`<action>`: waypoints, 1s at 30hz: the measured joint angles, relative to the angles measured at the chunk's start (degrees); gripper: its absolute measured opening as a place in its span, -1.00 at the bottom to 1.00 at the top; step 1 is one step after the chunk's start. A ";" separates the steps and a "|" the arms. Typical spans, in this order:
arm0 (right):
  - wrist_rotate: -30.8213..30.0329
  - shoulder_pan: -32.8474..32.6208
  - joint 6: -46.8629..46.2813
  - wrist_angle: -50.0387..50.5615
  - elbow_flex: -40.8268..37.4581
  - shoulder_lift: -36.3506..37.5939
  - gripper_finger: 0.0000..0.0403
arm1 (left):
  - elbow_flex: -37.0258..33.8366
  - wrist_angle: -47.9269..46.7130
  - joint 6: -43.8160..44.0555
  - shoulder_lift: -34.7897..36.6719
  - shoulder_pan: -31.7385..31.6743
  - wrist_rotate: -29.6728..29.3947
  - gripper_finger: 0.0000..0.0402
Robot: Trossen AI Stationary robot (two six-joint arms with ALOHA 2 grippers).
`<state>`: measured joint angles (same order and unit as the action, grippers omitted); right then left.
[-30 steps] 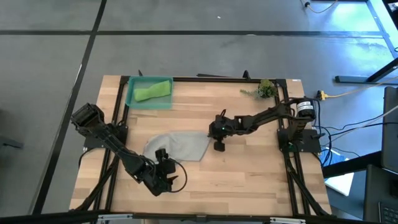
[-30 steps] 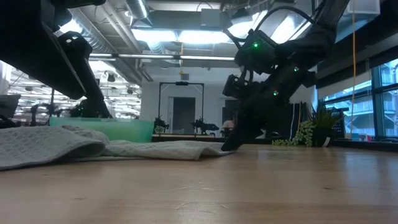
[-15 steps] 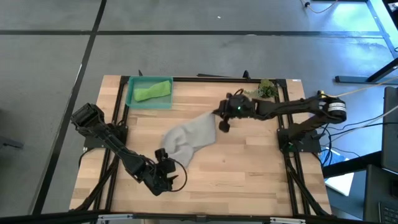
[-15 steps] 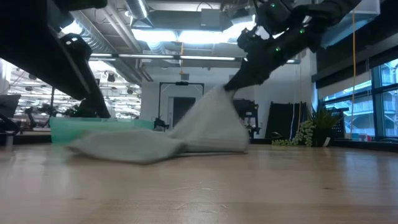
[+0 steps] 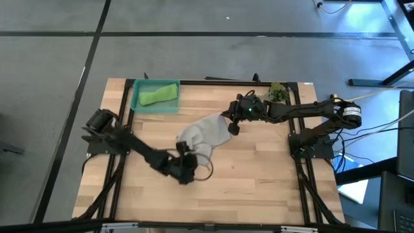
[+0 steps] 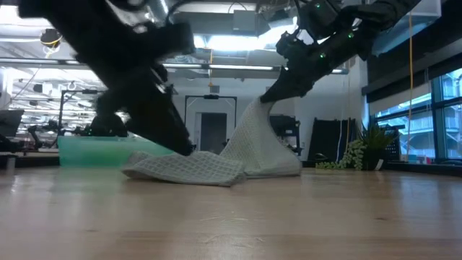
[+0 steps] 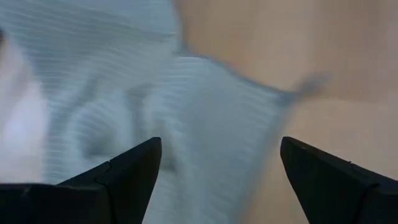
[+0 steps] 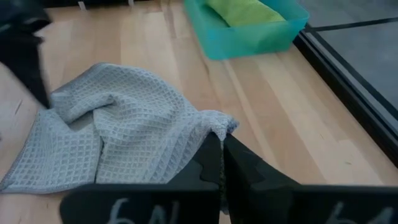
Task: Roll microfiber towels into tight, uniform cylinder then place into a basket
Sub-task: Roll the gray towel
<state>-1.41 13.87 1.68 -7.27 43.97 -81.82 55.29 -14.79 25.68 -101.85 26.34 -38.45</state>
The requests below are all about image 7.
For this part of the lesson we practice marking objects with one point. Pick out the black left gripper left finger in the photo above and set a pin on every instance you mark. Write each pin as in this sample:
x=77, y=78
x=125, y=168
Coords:
x=109, y=193

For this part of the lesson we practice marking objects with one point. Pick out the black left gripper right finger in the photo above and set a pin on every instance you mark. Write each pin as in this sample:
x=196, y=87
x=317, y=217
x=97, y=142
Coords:
x=335, y=193

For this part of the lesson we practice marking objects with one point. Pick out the grey microfiber towel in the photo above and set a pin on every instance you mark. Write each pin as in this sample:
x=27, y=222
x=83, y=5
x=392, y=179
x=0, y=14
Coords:
x=140, y=77

